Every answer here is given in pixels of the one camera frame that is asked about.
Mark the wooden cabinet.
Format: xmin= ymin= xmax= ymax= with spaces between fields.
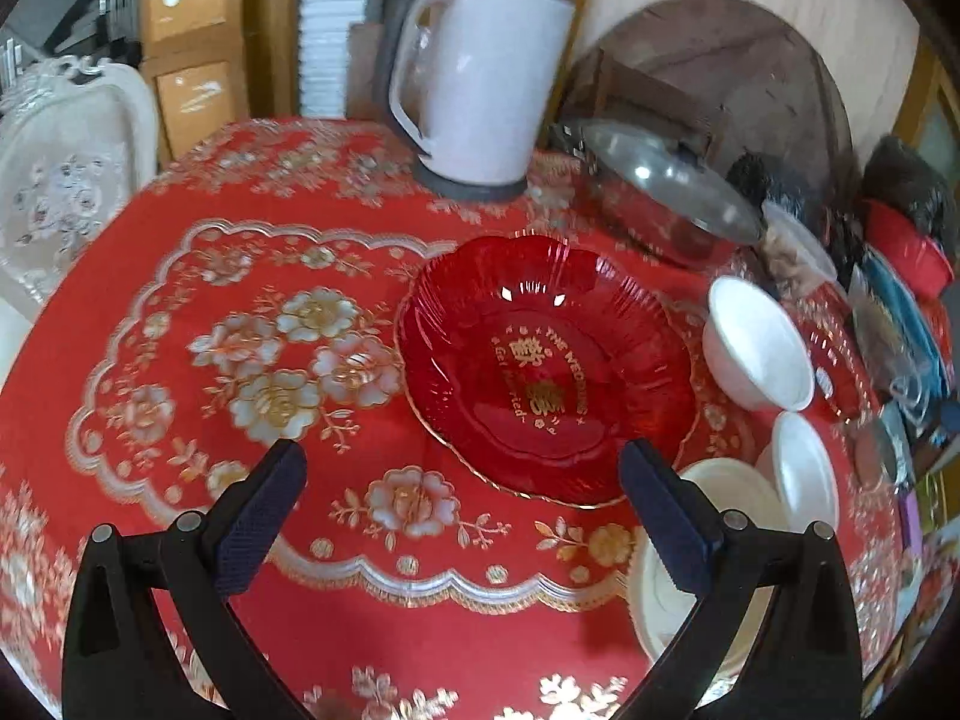
xmin=140 ymin=0 xmax=249 ymax=164

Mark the white electric kettle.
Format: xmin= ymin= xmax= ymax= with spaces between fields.
xmin=373 ymin=0 xmax=576 ymax=203

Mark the black plastic bag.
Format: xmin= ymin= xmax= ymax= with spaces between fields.
xmin=726 ymin=153 xmax=830 ymax=242

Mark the large red glass plate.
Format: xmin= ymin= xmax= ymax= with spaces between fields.
xmin=394 ymin=236 xmax=698 ymax=509

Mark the blue plastic bag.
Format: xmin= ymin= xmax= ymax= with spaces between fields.
xmin=861 ymin=244 xmax=950 ymax=401

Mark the white foam bowl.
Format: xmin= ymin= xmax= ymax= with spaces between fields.
xmin=755 ymin=411 xmax=839 ymax=533
xmin=703 ymin=277 xmax=815 ymax=411

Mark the clear plastic food container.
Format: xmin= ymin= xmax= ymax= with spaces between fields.
xmin=760 ymin=200 xmax=838 ymax=301

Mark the small red glass dish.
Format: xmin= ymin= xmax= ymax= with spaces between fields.
xmin=782 ymin=283 xmax=878 ymax=424

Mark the round wooden tabletop board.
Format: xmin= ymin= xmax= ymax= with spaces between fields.
xmin=558 ymin=0 xmax=857 ymax=202

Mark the red plastic basin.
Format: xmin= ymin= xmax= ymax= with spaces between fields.
xmin=866 ymin=200 xmax=955 ymax=299

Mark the steel pot with lid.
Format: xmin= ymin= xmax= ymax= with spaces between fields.
xmin=551 ymin=119 xmax=763 ymax=271

